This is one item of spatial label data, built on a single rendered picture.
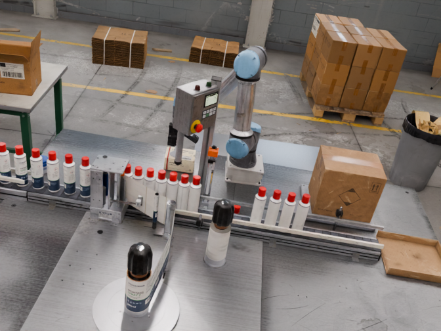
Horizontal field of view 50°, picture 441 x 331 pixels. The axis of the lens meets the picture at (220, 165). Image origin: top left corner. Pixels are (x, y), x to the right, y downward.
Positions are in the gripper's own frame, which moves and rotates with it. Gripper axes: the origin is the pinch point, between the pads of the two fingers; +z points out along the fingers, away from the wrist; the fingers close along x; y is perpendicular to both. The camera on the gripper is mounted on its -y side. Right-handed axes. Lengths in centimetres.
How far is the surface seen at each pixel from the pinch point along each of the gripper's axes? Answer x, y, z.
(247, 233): 54, -36, 4
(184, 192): 49, -6, -12
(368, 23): -499, -239, 34
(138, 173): 47, 15, -18
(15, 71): -69, 116, -8
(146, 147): -15.1, 20.7, 5.3
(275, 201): 52, -46, -14
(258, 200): 51, -39, -14
